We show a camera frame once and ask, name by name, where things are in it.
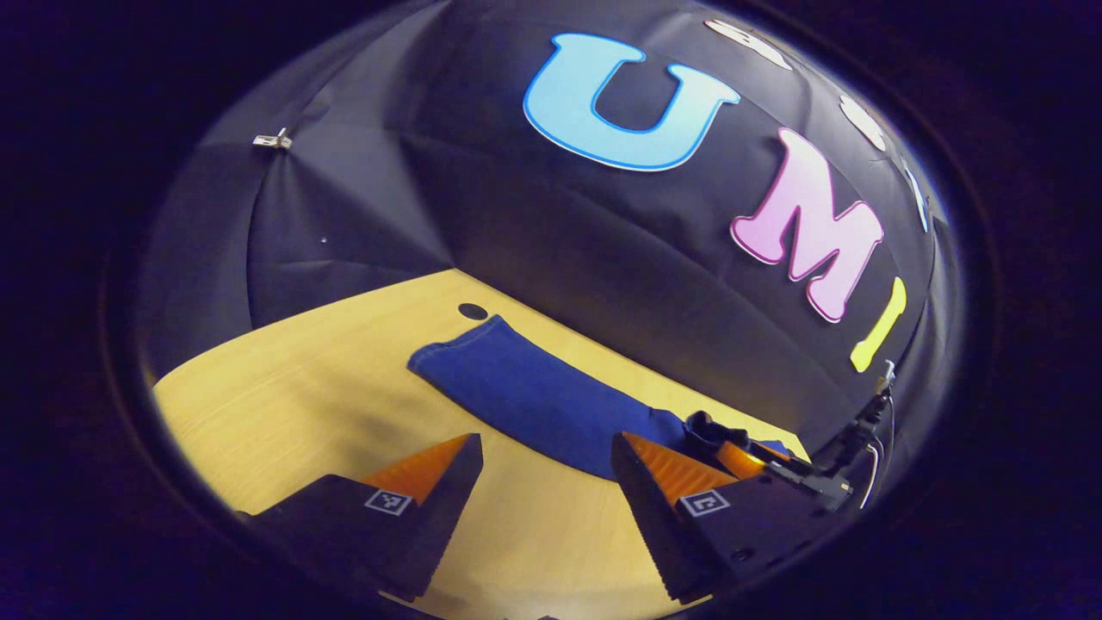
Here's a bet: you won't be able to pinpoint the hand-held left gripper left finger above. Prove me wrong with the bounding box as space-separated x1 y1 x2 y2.
236 432 486 604

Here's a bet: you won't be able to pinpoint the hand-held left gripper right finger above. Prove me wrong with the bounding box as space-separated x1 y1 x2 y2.
610 431 850 606

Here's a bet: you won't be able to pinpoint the blue jeans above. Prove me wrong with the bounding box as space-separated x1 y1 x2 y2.
406 313 794 484

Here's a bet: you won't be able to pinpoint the black backdrop cloth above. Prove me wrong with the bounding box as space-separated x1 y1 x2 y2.
133 0 966 485

